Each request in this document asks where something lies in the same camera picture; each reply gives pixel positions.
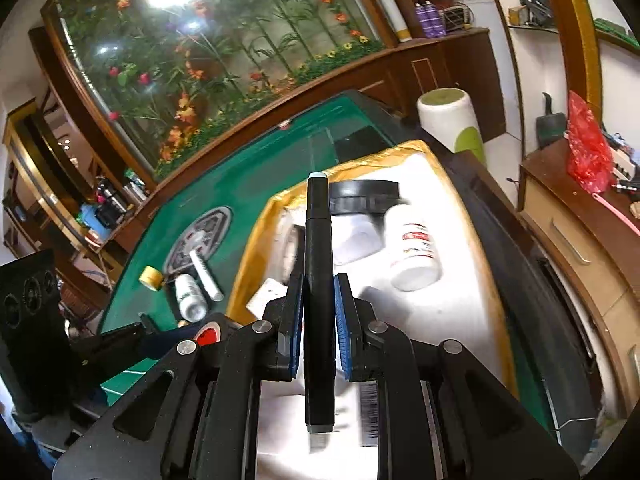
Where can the purple spray can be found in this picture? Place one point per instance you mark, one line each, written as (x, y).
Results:
(422, 21)
(437, 20)

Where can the person's blue jeans leg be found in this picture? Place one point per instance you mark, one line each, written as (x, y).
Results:
(35, 447)

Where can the wooden desk with drawers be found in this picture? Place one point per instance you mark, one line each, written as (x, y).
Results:
(575, 240)

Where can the red plastic bag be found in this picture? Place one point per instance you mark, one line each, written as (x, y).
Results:
(590, 150)

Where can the pink fly swatter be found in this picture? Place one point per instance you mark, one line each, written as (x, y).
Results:
(617, 212)

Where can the gold-trimmed wall shelf unit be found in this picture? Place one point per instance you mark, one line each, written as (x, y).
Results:
(575, 35)

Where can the small red white object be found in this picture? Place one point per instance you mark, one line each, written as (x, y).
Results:
(285, 125)

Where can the long white tube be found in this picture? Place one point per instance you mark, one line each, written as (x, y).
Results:
(206, 276)

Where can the black dotted tape roll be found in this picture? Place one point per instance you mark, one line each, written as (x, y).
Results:
(365, 196)

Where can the white power strip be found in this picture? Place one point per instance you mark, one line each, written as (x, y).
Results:
(625, 157)

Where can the black tape roll pale core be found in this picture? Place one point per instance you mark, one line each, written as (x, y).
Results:
(292, 255)

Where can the round table control panel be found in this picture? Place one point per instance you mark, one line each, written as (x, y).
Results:
(200, 230)

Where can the black dustpan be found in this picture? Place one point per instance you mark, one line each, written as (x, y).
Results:
(550, 127)

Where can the curved wooden cabinet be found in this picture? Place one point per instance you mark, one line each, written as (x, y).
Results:
(450, 75)

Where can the black tape roll red core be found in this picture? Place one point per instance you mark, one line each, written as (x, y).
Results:
(209, 334)

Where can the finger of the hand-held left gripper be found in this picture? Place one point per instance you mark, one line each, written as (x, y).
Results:
(110, 355)
(167, 342)

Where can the black tool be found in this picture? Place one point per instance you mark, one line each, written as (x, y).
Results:
(537, 5)

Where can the small white green bottle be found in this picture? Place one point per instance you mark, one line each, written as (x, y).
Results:
(189, 300)

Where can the blue plastic container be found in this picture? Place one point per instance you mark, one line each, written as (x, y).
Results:
(95, 222)

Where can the white bottle red label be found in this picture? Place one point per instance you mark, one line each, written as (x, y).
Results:
(415, 270)

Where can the gold-edged white box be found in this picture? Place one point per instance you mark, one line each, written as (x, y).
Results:
(450, 320)

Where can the black rectangular bar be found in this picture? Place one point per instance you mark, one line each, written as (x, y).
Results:
(320, 260)

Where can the flower wall display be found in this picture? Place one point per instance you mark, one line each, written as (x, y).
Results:
(225, 60)

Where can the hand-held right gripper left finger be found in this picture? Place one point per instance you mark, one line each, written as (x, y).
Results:
(296, 320)

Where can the green board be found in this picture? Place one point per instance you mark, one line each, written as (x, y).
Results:
(611, 29)

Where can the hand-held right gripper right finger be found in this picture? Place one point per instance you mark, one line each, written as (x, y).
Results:
(344, 325)

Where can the rolled white scroll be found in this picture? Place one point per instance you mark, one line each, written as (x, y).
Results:
(390, 5)

